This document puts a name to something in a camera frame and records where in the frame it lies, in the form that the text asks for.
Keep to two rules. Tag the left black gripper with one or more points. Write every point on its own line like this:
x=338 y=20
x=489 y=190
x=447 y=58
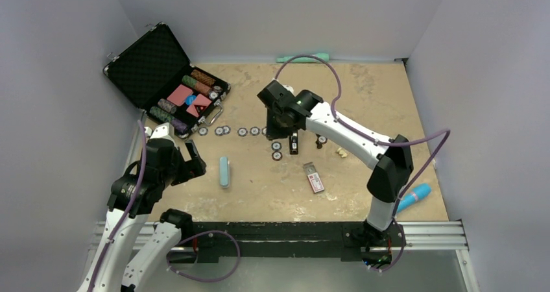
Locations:
x=195 y=167

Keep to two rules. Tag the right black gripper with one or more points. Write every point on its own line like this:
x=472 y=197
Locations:
x=274 y=132

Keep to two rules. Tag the black stapler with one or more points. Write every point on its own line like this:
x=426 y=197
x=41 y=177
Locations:
x=293 y=144

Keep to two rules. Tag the red staple box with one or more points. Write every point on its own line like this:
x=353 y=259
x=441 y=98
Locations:
x=313 y=178

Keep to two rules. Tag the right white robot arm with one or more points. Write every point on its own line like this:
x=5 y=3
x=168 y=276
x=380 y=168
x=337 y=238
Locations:
x=390 y=159

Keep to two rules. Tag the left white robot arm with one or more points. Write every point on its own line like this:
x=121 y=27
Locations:
x=132 y=198

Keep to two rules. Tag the poker chip on table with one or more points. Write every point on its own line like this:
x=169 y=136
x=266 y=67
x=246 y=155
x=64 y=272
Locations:
x=276 y=146

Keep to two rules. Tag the brown chip stack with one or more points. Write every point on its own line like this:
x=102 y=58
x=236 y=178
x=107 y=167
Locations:
x=321 y=141

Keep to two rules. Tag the poker chip lower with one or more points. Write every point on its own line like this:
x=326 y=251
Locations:
x=276 y=155

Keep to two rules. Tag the red card deck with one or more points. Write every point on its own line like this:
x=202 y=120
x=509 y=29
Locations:
x=179 y=95
x=198 y=106

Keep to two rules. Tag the blue dealer button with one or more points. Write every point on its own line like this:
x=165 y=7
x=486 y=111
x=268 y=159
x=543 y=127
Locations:
x=190 y=99

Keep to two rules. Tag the green marker pen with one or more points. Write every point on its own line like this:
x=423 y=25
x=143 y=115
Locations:
x=303 y=59

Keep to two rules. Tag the small cream object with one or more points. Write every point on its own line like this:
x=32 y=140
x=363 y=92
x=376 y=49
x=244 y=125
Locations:
x=341 y=152

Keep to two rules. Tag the black poker chip case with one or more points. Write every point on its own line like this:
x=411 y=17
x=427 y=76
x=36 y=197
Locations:
x=149 y=70

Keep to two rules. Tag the blue marker pen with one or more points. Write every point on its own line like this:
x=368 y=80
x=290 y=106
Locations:
x=414 y=195

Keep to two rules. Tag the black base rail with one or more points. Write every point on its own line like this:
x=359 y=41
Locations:
x=348 y=241

